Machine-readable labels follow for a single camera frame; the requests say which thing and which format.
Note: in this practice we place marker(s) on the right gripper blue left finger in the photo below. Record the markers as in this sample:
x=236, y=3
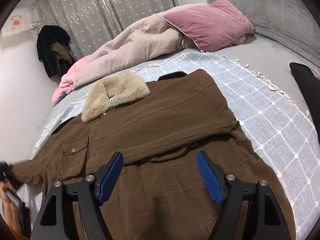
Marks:
x=107, y=176

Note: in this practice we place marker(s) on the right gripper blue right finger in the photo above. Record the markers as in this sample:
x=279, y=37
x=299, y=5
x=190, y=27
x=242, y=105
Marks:
x=213, y=177

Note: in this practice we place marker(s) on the brown coat with fur collar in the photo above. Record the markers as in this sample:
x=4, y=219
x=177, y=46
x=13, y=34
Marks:
x=160, y=193

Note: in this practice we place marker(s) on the person left hand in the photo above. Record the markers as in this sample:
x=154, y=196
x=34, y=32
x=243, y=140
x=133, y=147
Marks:
x=10, y=210

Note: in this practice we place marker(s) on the black folded garment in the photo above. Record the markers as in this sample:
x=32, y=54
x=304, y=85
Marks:
x=309, y=87

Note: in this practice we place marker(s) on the pink beige duvet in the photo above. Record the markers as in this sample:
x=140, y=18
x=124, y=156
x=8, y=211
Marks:
x=146, y=39

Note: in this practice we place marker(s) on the pink velvet pillow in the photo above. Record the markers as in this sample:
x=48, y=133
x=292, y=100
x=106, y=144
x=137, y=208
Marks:
x=212, y=26

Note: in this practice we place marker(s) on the grey dotted curtain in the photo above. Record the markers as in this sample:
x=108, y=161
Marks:
x=91, y=23

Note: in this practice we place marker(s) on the grey quilted headboard cushion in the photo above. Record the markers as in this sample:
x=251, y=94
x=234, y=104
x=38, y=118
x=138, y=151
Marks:
x=287, y=22

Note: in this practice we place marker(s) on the dark clothes hanging on wall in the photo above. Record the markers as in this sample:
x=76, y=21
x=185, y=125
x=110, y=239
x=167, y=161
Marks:
x=53, y=50

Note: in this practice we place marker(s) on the wall poster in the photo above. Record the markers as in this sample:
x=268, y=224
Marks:
x=17, y=24

